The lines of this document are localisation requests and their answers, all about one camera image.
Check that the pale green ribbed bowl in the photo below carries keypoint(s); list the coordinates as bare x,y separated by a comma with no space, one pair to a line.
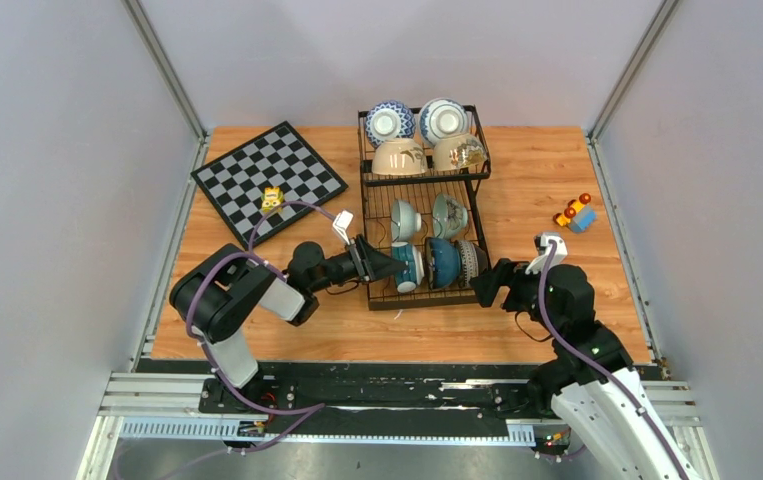
405,221

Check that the cream leaf bowl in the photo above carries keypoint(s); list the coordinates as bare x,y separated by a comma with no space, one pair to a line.
399,157

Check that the blue diamond pattern bowl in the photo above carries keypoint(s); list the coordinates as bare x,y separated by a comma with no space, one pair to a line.
389,119

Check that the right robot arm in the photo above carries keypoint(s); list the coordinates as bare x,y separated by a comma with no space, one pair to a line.
592,384

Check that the green floral bowl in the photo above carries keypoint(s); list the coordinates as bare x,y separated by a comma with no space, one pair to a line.
449,217

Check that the orange blue toy blocks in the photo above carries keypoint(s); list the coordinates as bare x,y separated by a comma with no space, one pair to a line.
578,215

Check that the dark blue glazed bowl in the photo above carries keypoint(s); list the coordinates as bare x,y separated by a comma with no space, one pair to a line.
443,262

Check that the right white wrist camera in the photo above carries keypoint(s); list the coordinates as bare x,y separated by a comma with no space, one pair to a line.
549,245

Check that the blue white porcelain bowl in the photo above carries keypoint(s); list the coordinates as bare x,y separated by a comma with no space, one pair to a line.
441,118

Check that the black white chessboard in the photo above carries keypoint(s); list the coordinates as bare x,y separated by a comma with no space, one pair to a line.
280,158

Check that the teal white striped bowl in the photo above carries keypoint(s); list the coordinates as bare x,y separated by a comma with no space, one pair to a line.
413,275

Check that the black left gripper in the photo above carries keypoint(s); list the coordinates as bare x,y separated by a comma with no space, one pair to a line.
377,263

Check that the black wire dish rack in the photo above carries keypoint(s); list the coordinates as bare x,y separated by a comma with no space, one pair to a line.
379,192

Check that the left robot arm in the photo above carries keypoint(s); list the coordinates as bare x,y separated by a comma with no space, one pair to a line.
216,298

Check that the yellow toy block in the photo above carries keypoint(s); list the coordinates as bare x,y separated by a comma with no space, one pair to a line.
272,199

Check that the cream painted bowl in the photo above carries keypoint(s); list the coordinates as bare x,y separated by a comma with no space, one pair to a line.
458,152

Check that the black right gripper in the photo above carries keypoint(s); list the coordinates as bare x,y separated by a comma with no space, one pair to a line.
505,272

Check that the blue white patterned bowl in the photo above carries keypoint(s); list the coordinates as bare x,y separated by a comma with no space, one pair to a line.
474,261

